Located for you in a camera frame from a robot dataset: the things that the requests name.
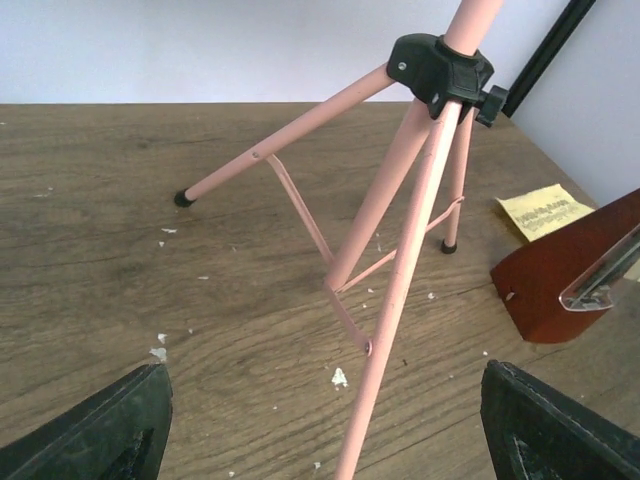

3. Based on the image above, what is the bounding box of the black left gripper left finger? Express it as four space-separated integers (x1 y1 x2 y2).
1 363 173 479

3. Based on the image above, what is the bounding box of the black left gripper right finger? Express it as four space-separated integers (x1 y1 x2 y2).
480 360 639 480

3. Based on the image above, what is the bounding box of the red-brown wooden metronome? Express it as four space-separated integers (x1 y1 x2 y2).
490 190 639 344

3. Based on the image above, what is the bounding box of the clear plastic metronome cover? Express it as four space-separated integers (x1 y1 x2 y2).
559 229 639 313

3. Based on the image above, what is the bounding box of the yellow sheet music page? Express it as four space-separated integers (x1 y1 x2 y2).
496 184 594 242

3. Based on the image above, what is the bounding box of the pink tripod music stand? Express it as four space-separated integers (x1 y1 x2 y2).
174 1 508 479

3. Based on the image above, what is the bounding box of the black frame post right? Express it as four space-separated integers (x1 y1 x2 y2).
502 0 596 118

